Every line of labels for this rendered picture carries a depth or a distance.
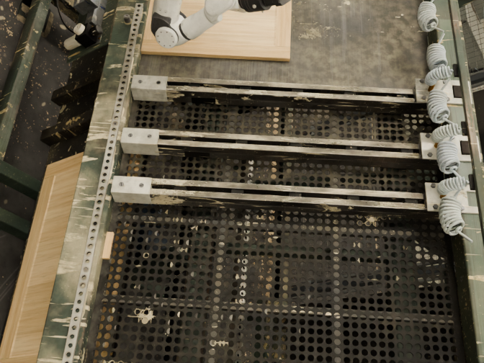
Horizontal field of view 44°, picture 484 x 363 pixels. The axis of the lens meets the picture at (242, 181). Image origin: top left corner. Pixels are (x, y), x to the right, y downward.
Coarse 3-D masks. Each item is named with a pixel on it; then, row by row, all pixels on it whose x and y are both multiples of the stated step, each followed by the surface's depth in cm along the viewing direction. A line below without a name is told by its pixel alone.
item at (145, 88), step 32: (160, 96) 215; (192, 96) 214; (224, 96) 213; (256, 96) 212; (288, 96) 210; (320, 96) 210; (352, 96) 210; (384, 96) 213; (416, 96) 206; (448, 96) 206
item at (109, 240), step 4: (108, 232) 191; (112, 232) 191; (108, 236) 190; (112, 236) 190; (108, 240) 190; (112, 240) 191; (104, 244) 189; (108, 244) 189; (104, 248) 188; (108, 248) 188; (104, 252) 188; (108, 252) 188; (104, 256) 187; (108, 256) 187
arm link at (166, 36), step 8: (160, 0) 193; (168, 0) 192; (176, 0) 193; (160, 8) 195; (168, 8) 194; (176, 8) 196; (152, 16) 200; (160, 16) 196; (168, 16) 196; (176, 16) 198; (152, 24) 199; (160, 24) 198; (168, 24) 197; (152, 32) 201; (160, 32) 199; (168, 32) 198; (176, 32) 199; (160, 40) 201; (168, 40) 200; (176, 40) 200
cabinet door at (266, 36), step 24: (192, 0) 241; (216, 24) 234; (240, 24) 234; (264, 24) 234; (288, 24) 234; (144, 48) 228; (168, 48) 228; (192, 48) 228; (216, 48) 228; (240, 48) 228; (264, 48) 228; (288, 48) 228
